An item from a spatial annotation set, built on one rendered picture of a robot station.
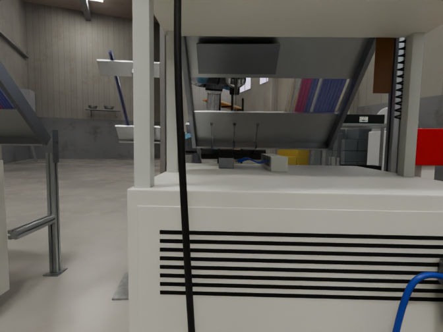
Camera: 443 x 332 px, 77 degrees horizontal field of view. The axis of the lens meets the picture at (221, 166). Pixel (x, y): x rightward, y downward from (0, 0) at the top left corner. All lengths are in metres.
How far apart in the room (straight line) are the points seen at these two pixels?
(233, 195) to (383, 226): 0.27
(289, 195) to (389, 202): 0.17
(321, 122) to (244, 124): 0.36
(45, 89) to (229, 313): 12.52
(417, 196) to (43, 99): 12.63
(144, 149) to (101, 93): 12.10
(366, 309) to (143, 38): 0.62
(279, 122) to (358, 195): 0.87
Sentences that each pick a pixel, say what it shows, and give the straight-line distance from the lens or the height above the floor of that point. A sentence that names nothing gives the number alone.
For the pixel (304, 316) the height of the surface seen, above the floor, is 0.39.
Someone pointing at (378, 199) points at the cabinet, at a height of 0.61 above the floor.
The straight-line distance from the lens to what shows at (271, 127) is 1.37.
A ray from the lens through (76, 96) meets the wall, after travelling 12.66.
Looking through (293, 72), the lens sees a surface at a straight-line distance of 1.21.
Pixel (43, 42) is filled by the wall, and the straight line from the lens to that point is 13.23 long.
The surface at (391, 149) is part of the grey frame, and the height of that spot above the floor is 0.69.
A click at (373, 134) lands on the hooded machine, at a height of 0.90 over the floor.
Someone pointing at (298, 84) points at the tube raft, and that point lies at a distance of 1.25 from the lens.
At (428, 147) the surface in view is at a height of 0.70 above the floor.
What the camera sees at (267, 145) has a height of 0.69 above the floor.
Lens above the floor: 0.70
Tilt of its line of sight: 5 degrees down
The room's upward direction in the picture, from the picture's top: 1 degrees clockwise
